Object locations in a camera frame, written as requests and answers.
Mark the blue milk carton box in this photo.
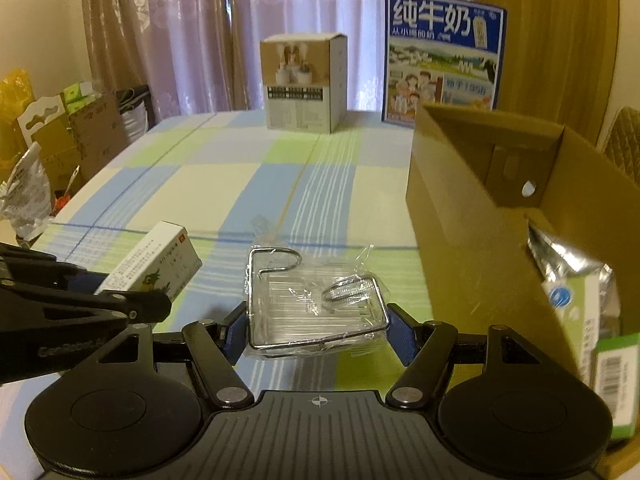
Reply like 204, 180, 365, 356
382, 0, 508, 126

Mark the pink sheer curtain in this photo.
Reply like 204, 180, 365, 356
150, 0, 476, 121

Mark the silver foil pouch green leaf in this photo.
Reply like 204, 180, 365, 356
527, 225, 621, 336

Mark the yellow plastic bag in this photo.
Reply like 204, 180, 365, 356
0, 67, 38, 181

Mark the stack of green tissue packs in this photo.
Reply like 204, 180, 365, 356
60, 80, 101, 111

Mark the white plastic bag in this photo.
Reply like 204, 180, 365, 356
0, 142, 56, 241

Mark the green and white medicine box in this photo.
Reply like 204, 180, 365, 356
592, 332, 640, 442

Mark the wooden door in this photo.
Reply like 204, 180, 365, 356
472, 0, 618, 151

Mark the quilted chair back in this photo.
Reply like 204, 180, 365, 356
600, 107, 640, 186

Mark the long brown cardboard box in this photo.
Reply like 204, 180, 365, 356
405, 102, 640, 480

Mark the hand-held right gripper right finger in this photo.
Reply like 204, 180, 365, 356
385, 304, 548, 408

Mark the cardboard box with white flap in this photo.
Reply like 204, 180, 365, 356
17, 92, 131, 196

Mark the striped white bag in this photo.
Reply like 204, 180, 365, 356
115, 85, 153, 148

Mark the beige product box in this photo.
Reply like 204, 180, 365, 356
259, 32, 348, 135

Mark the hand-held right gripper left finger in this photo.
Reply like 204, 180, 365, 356
95, 302, 253, 408

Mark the brown curtain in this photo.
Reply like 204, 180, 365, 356
80, 0, 171, 121

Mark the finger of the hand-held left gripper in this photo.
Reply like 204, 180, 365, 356
0, 285, 172, 332
0, 242, 110, 293

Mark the slim white ointment box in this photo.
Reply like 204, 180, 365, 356
94, 220, 203, 306

